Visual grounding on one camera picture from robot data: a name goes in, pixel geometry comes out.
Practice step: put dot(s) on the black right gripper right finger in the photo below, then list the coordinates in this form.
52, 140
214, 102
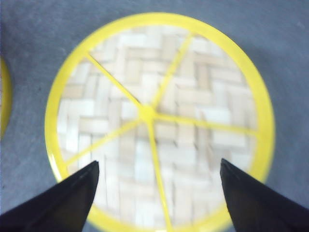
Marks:
254, 207

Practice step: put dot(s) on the woven bamboo steamer lid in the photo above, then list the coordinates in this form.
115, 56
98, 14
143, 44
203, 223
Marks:
158, 99

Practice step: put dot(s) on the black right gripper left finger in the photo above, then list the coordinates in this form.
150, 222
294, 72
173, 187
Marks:
62, 208

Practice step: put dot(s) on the front bamboo steamer basket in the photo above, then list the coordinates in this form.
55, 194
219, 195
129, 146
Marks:
5, 97

